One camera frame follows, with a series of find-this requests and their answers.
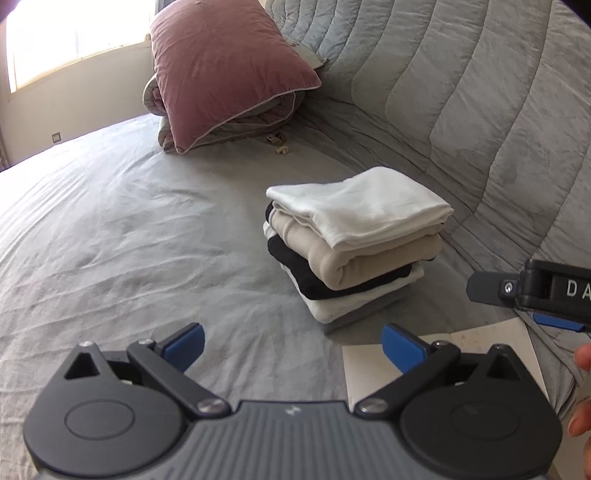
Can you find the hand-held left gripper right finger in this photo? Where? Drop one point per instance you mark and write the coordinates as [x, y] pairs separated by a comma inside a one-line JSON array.
[[404, 346]]

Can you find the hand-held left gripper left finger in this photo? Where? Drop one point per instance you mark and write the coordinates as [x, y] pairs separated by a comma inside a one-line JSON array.
[[184, 344]]

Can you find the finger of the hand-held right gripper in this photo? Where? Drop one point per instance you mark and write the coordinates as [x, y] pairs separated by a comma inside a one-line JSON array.
[[558, 321], [489, 287]]

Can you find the white garment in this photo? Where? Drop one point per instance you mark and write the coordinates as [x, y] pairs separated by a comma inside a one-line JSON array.
[[369, 203]]

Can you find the person's right hand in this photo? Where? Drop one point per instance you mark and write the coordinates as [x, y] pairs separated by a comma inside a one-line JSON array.
[[584, 357]]

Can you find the open white notebook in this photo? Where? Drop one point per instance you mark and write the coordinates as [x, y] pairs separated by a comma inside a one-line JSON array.
[[461, 341]]

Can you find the white folded cloth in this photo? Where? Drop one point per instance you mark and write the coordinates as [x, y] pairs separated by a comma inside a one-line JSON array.
[[332, 307]]

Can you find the bed with grey sheet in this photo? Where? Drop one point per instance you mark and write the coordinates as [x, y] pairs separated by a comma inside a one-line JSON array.
[[115, 230]]

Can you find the grey quilted blanket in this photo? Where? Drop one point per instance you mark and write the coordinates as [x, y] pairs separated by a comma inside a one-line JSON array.
[[461, 92]]

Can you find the small beige crumpled scrap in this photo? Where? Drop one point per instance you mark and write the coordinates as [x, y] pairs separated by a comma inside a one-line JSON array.
[[282, 150]]

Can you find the small brown crumpled scrap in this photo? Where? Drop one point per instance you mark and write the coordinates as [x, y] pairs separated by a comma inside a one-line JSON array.
[[276, 137]]

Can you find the folded striped blanket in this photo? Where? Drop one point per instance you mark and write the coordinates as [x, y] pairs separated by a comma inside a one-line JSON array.
[[258, 120]]

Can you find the pink pillow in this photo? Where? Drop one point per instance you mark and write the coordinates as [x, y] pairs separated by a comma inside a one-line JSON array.
[[221, 64]]

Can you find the window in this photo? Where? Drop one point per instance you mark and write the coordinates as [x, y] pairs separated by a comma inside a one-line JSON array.
[[69, 32]]

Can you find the wall switch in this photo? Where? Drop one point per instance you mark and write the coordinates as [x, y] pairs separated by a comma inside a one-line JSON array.
[[56, 137]]

